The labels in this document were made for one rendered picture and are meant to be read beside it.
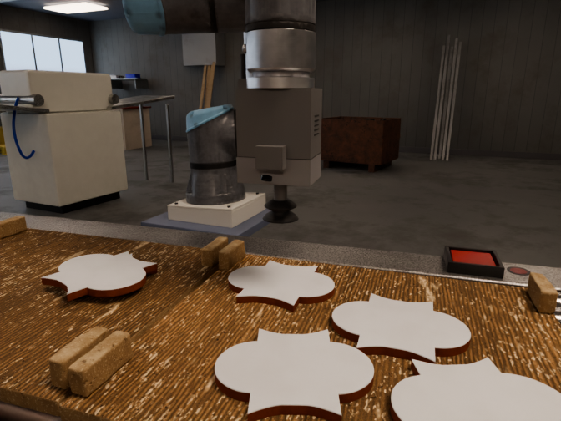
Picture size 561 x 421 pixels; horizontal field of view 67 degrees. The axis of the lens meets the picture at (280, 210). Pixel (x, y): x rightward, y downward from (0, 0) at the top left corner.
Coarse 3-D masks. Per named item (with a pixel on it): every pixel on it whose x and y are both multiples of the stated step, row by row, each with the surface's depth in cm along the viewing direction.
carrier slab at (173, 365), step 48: (336, 288) 53; (384, 288) 53; (432, 288) 53; (480, 288) 53; (144, 336) 43; (192, 336) 43; (240, 336) 43; (336, 336) 43; (480, 336) 43; (528, 336) 43; (144, 384) 36; (192, 384) 36; (384, 384) 36
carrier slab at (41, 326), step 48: (0, 240) 71; (48, 240) 71; (96, 240) 71; (0, 288) 53; (48, 288) 53; (144, 288) 53; (192, 288) 54; (0, 336) 43; (48, 336) 43; (0, 384) 36; (48, 384) 36
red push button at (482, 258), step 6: (450, 252) 68; (456, 252) 67; (462, 252) 67; (468, 252) 67; (474, 252) 67; (480, 252) 67; (456, 258) 65; (462, 258) 65; (468, 258) 65; (474, 258) 65; (480, 258) 65; (486, 258) 65; (492, 258) 65; (486, 264) 63; (492, 264) 63
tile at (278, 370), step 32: (224, 352) 38; (256, 352) 38; (288, 352) 38; (320, 352) 38; (352, 352) 38; (224, 384) 34; (256, 384) 34; (288, 384) 34; (320, 384) 34; (352, 384) 34; (256, 416) 32; (320, 416) 32
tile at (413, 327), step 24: (336, 312) 45; (360, 312) 45; (384, 312) 45; (408, 312) 45; (432, 312) 45; (360, 336) 41; (384, 336) 41; (408, 336) 41; (432, 336) 41; (456, 336) 41; (432, 360) 37
